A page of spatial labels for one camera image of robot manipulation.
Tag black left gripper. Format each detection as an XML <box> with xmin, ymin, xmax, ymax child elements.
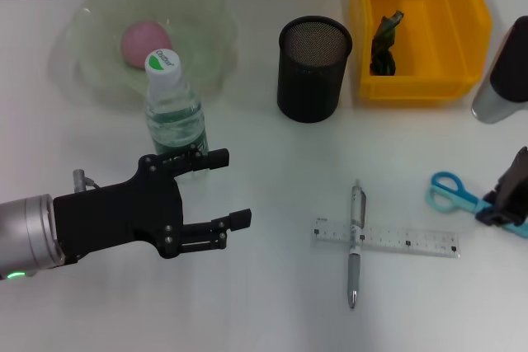
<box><xmin>52</xmin><ymin>148</ymin><xmax>252</xmax><ymax>265</ymax></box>

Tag blue teal scissors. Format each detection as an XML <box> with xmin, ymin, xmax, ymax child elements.
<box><xmin>426</xmin><ymin>171</ymin><xmax>528</xmax><ymax>238</ymax></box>

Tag clear green-label water bottle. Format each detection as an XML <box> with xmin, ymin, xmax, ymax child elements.
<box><xmin>144</xmin><ymin>49</ymin><xmax>210</xmax><ymax>182</ymax></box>

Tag transparent plastic ruler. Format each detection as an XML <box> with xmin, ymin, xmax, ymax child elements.
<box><xmin>309</xmin><ymin>216</ymin><xmax>460</xmax><ymax>259</ymax></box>

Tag grey white ballpoint pen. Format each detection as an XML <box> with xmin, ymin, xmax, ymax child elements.
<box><xmin>345</xmin><ymin>178</ymin><xmax>368</xmax><ymax>310</ymax></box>

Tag pink peach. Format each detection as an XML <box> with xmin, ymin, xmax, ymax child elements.
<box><xmin>120</xmin><ymin>21</ymin><xmax>173</xmax><ymax>69</ymax></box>

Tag green plastic wrapper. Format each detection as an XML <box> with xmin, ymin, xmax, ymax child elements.
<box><xmin>370</xmin><ymin>9</ymin><xmax>405</xmax><ymax>77</ymax></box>

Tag black mesh pen holder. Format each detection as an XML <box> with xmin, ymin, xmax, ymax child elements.
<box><xmin>276</xmin><ymin>16</ymin><xmax>354</xmax><ymax>124</ymax></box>

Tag pale green glass fruit plate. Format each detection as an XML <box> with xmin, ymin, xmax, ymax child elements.
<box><xmin>61</xmin><ymin>0</ymin><xmax>240</xmax><ymax>101</ymax></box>

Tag yellow plastic bin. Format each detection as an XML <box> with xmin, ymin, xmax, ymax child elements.
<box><xmin>349</xmin><ymin>0</ymin><xmax>493</xmax><ymax>101</ymax></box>

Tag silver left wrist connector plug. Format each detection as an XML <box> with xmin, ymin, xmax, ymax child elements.
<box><xmin>72</xmin><ymin>169</ymin><xmax>102</xmax><ymax>195</ymax></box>

